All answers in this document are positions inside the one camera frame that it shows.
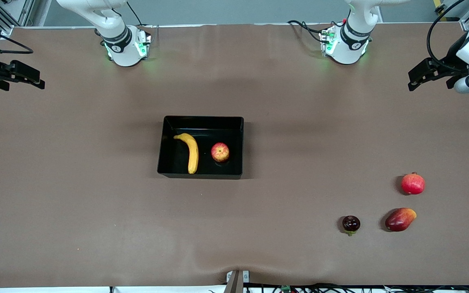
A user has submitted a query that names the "black plastic box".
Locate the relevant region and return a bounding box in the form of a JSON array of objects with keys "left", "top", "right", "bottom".
[{"left": 157, "top": 116, "right": 245, "bottom": 179}]

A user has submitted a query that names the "yellow banana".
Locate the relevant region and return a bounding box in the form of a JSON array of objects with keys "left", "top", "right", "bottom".
[{"left": 173, "top": 133, "right": 199, "bottom": 175}]

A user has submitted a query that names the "red yellow apple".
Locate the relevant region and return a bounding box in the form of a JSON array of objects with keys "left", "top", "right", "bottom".
[{"left": 211, "top": 142, "right": 230, "bottom": 163}]

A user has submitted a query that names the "red pomegranate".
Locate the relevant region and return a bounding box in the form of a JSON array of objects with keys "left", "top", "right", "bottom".
[{"left": 401, "top": 172, "right": 426, "bottom": 195}]

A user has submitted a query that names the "red yellow mango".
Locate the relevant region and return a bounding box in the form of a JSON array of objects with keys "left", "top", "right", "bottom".
[{"left": 384, "top": 208, "right": 417, "bottom": 232}]

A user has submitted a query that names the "dark purple mangosteen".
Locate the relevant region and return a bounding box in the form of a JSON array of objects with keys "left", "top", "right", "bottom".
[{"left": 342, "top": 216, "right": 361, "bottom": 236}]

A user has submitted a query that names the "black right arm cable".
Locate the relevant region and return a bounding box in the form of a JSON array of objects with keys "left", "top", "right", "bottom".
[{"left": 0, "top": 22, "right": 33, "bottom": 55}]

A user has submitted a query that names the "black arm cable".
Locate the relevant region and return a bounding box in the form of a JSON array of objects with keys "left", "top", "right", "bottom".
[
  {"left": 0, "top": 22, "right": 33, "bottom": 55},
  {"left": 427, "top": 0, "right": 469, "bottom": 72}
]

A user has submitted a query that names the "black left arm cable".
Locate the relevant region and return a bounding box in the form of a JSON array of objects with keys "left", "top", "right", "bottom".
[{"left": 427, "top": 0, "right": 469, "bottom": 72}]

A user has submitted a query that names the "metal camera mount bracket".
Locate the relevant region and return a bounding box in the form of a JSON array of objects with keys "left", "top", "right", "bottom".
[{"left": 226, "top": 270, "right": 250, "bottom": 293}]

